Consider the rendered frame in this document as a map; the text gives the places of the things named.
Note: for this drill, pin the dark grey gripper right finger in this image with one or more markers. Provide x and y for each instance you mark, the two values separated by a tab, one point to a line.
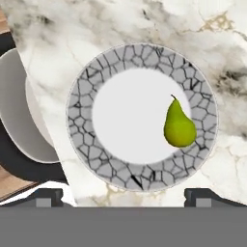
197	196

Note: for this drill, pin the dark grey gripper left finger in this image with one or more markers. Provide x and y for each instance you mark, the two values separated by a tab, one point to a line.
48	197

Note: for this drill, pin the white plate with crackle rim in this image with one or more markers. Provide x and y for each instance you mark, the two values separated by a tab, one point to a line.
135	122

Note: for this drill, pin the green pear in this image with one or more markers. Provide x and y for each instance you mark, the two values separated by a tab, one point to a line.
178	127

